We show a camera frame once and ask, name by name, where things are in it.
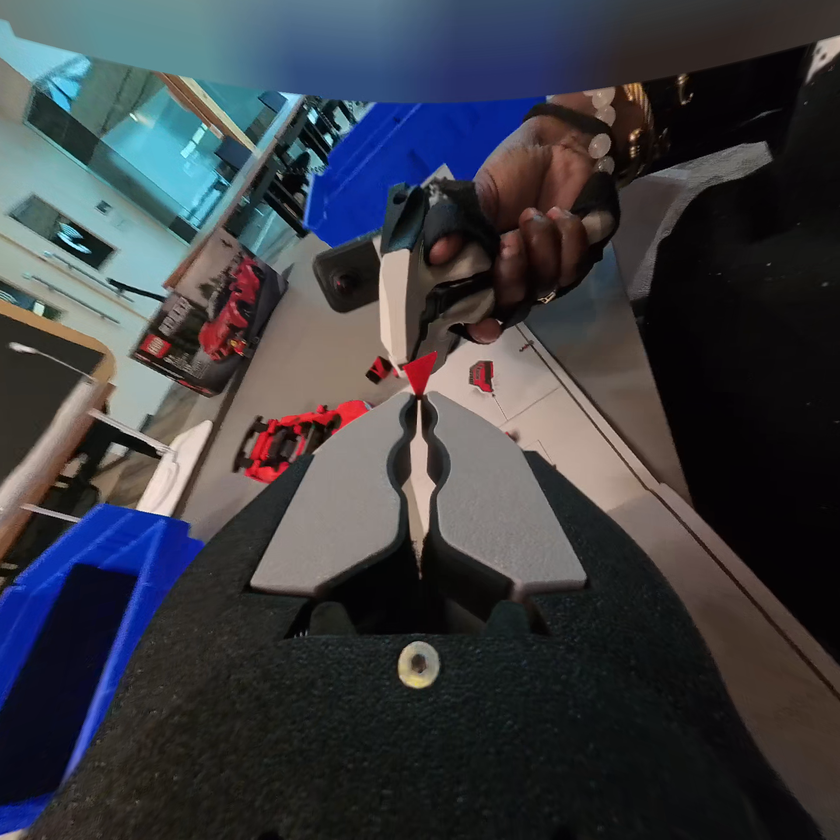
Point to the red lego car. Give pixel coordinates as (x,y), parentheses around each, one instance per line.
(295,440)

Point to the lego set box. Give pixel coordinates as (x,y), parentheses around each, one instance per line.
(210,315)

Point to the person's right hand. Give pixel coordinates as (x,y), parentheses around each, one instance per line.
(545,210)

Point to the red lego wedge piece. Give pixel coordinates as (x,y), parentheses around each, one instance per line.
(420,373)

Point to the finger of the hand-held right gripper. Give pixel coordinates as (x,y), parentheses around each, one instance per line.
(460,313)
(398,302)

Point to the black red lego block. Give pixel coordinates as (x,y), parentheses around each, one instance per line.
(377,369)

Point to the blue plastic bin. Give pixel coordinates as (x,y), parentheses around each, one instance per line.
(394,171)
(79,630)

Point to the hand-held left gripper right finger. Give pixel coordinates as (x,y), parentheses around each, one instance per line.
(505,519)

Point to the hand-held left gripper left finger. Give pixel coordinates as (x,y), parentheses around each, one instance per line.
(328,519)

